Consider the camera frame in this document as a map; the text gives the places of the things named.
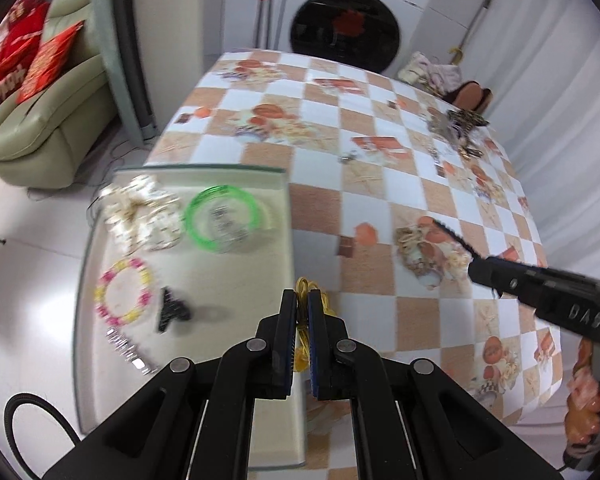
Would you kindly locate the person right hand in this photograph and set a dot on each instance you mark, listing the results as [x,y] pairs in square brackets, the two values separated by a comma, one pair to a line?
[582,421]

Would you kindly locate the pink clothes pile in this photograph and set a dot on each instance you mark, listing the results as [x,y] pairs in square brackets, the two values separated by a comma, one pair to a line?
[442,79]

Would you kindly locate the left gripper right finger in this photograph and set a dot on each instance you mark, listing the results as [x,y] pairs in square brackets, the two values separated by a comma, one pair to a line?
[343,369]

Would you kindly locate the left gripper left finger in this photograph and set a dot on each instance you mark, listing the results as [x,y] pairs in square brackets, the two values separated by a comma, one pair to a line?
[259,368]

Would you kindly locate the red cushion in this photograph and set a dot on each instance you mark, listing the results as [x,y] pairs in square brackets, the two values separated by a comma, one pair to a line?
[48,63]

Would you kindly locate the silver star hair clip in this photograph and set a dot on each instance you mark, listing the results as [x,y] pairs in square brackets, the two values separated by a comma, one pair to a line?
[125,347]

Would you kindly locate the green translucent bangle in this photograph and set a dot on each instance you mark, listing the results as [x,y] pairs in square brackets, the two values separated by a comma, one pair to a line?
[197,219]

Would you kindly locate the red handled mop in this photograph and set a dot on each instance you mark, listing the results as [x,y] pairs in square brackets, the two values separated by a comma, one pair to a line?
[263,24]

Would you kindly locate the white washing machine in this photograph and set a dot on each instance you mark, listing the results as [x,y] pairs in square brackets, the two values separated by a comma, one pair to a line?
[371,35]

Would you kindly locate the black beaded hair clip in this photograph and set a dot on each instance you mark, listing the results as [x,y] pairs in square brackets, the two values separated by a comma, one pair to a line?
[457,238]

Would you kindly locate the silver chain earrings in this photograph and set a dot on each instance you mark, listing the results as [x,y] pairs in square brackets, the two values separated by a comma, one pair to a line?
[223,224]

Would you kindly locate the brown slipper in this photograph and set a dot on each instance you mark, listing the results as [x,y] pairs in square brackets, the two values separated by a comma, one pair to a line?
[471,96]

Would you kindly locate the leopard print bow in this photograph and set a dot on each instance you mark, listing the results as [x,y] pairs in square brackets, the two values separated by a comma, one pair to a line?
[466,120]

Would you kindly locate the small black claw clip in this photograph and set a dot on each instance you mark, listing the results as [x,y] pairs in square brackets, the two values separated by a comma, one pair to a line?
[172,309]

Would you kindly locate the grey jewelry tray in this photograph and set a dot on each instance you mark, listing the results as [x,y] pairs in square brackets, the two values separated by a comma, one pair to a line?
[228,292]

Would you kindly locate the checkered printed tablecloth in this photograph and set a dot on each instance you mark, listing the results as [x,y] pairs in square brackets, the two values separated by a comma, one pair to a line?
[364,233]

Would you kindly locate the yellow hanger hook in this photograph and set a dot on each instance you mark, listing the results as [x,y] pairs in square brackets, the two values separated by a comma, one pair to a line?
[457,55]

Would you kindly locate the green leather sofa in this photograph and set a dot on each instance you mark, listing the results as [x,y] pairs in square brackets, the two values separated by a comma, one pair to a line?
[44,138]

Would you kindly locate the cream polka dot scrunchie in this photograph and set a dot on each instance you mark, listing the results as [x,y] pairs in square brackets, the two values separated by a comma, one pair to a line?
[142,215]

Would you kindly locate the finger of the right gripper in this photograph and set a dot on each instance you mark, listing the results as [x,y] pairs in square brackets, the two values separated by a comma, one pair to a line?
[508,277]

